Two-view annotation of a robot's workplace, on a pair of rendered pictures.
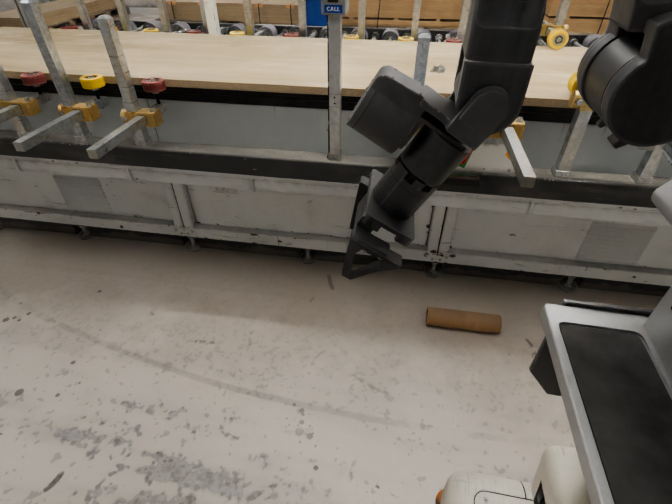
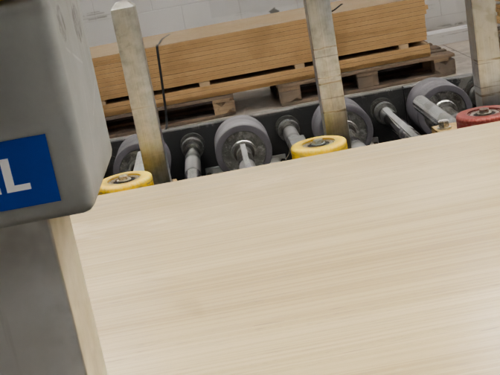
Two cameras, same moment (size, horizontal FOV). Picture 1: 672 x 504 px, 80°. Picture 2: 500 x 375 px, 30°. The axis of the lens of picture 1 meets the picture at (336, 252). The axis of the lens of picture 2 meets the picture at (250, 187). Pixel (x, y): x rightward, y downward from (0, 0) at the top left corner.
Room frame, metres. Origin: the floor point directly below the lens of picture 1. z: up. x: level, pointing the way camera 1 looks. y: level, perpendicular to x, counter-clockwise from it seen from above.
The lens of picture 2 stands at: (1.03, -0.03, 1.22)
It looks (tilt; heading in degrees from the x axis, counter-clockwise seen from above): 16 degrees down; 350
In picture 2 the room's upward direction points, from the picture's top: 10 degrees counter-clockwise
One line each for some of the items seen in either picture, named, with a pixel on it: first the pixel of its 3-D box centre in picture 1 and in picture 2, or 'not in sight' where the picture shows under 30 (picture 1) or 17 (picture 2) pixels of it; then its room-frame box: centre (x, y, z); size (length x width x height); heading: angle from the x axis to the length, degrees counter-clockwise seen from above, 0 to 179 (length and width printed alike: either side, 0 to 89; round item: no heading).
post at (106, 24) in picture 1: (128, 93); not in sight; (1.45, 0.73, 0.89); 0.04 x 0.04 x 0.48; 81
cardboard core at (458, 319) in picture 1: (462, 319); not in sight; (1.15, -0.54, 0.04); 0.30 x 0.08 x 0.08; 81
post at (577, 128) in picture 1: (585, 106); not in sight; (1.21, -0.75, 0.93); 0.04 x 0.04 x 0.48; 81
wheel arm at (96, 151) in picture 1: (131, 127); not in sight; (1.35, 0.71, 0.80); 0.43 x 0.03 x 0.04; 171
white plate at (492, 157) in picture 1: (477, 157); not in sight; (1.23, -0.47, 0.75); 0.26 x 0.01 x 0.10; 81
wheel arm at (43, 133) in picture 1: (66, 121); not in sight; (1.39, 0.95, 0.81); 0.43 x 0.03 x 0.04; 171
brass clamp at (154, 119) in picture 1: (141, 117); not in sight; (1.45, 0.71, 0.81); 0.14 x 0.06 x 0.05; 81
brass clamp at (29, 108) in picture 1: (18, 106); not in sight; (1.53, 1.20, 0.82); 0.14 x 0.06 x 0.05; 81
